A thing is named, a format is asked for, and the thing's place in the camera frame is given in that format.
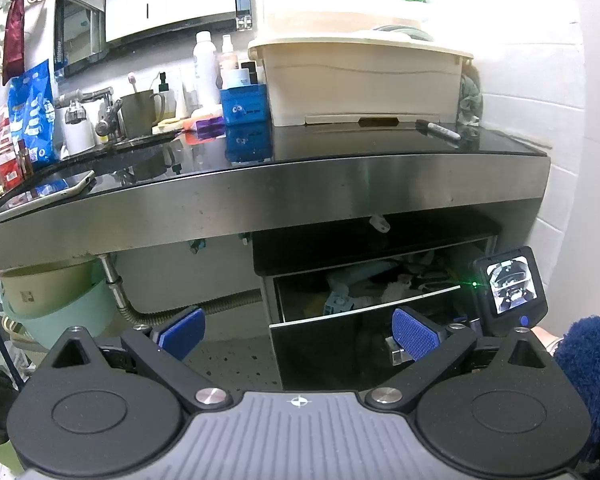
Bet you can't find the blue fuzzy sleeve forearm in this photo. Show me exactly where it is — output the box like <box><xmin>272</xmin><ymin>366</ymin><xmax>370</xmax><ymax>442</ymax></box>
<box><xmin>554</xmin><ymin>316</ymin><xmax>600</xmax><ymax>479</ymax></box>

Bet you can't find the green cloth by bin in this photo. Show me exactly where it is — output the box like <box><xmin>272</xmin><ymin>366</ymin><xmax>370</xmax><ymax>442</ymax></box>
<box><xmin>457</xmin><ymin>64</ymin><xmax>483</xmax><ymax>127</ymax></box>

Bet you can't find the white plastic bottle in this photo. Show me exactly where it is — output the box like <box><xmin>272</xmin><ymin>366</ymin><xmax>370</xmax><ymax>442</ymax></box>
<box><xmin>193</xmin><ymin>30</ymin><xmax>220</xmax><ymax>107</ymax></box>

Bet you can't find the chrome faucet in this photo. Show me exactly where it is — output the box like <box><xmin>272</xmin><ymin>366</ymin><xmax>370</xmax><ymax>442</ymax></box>
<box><xmin>54</xmin><ymin>86</ymin><xmax>124</xmax><ymax>143</ymax></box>

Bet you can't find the black vanity counter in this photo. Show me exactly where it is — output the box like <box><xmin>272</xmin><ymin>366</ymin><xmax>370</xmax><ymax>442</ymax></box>
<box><xmin>0</xmin><ymin>125</ymin><xmax>550</xmax><ymax>270</ymax></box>

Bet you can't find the flexible metal drain pipe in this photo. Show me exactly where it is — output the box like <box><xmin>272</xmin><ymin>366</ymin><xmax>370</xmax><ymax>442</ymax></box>
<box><xmin>97</xmin><ymin>252</ymin><xmax>264</xmax><ymax>330</ymax></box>

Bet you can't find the black marker pen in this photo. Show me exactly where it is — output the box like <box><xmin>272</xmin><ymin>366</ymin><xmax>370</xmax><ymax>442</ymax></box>
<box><xmin>415</xmin><ymin>119</ymin><xmax>463</xmax><ymax>143</ymax></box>

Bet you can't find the smartphone on counter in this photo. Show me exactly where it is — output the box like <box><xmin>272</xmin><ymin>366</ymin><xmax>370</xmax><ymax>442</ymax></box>
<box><xmin>0</xmin><ymin>170</ymin><xmax>95</xmax><ymax>223</ymax></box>

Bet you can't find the dark red hanging cloth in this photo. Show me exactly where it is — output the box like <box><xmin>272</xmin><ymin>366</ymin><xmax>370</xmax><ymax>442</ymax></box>
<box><xmin>3</xmin><ymin>0</ymin><xmax>24</xmax><ymax>86</ymax></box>

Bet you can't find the mint green bucket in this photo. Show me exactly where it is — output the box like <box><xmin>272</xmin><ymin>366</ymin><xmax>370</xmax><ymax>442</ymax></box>
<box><xmin>0</xmin><ymin>258</ymin><xmax>128</xmax><ymax>349</ymax></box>

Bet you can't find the blue tissue box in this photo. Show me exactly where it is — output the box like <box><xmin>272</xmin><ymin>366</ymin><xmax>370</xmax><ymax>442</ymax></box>
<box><xmin>221</xmin><ymin>84</ymin><xmax>270</xmax><ymax>126</ymax></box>

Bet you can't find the blue printed plastic bag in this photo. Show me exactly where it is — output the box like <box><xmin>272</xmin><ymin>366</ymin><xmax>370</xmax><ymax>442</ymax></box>
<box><xmin>7</xmin><ymin>60</ymin><xmax>57</xmax><ymax>169</ymax></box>

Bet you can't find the purple soap box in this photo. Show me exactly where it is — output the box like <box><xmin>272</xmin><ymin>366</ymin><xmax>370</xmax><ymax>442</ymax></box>
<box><xmin>195</xmin><ymin>115</ymin><xmax>225</xmax><ymax>140</ymax></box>

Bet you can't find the light blue hair tool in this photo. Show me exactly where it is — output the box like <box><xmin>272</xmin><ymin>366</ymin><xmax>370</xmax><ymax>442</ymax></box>
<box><xmin>324</xmin><ymin>261</ymin><xmax>397</xmax><ymax>311</ymax></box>

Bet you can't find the black drawer with grey interior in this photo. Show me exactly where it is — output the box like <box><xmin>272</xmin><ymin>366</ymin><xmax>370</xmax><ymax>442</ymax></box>
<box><xmin>252</xmin><ymin>208</ymin><xmax>502</xmax><ymax>391</ymax></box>

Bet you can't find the wall mirror black frame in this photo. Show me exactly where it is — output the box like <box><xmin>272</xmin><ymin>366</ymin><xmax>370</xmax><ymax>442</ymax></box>
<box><xmin>54</xmin><ymin>0</ymin><xmax>252</xmax><ymax>78</ymax></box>

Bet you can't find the white plastic hook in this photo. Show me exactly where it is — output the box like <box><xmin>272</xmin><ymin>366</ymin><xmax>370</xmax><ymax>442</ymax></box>
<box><xmin>370</xmin><ymin>214</ymin><xmax>390</xmax><ymax>234</ymax></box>

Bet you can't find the red snack package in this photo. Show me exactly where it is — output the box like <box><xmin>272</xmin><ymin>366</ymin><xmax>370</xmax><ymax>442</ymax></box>
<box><xmin>0</xmin><ymin>106</ymin><xmax>22</xmax><ymax>192</ymax></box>

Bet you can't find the beige plastic storage bin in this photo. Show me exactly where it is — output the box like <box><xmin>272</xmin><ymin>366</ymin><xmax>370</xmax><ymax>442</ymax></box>
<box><xmin>248</xmin><ymin>30</ymin><xmax>472</xmax><ymax>127</ymax></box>

